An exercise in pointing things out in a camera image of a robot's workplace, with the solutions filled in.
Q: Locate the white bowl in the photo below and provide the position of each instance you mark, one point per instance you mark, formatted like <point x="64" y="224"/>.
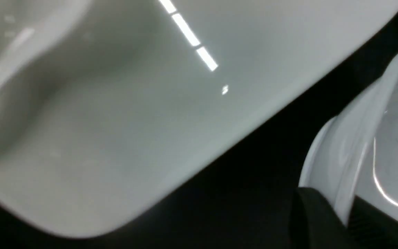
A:
<point x="353" y="159"/>

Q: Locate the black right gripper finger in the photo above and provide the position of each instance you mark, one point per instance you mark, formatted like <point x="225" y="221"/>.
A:
<point x="313" y="224"/>

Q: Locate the large white square plate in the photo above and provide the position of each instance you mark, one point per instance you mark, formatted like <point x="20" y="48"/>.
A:
<point x="107" y="106"/>

